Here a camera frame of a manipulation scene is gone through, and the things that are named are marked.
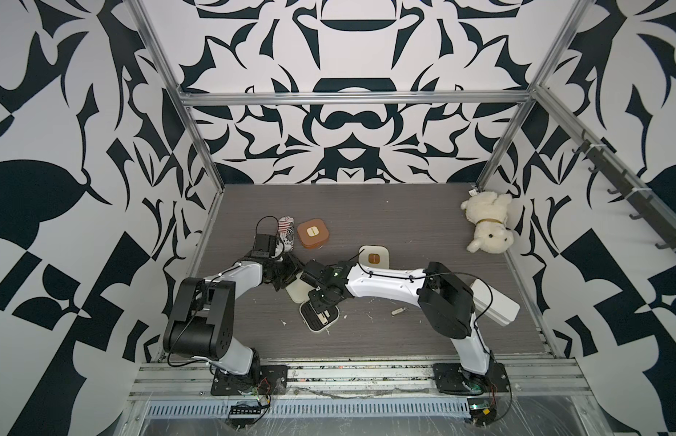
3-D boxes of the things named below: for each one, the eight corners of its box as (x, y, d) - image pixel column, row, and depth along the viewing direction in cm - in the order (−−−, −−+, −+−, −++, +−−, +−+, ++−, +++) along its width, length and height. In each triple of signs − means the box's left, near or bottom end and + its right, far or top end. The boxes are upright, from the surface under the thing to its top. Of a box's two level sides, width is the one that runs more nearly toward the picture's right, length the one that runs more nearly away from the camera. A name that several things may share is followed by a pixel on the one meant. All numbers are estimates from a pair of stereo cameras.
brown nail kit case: (306, 252, 101) (305, 248, 99) (295, 230, 108) (294, 225, 105) (333, 242, 104) (332, 237, 102) (320, 220, 111) (320, 215, 108)
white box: (462, 303, 91) (469, 296, 86) (472, 285, 95) (479, 277, 90) (504, 330, 85) (513, 324, 81) (512, 310, 89) (522, 303, 85)
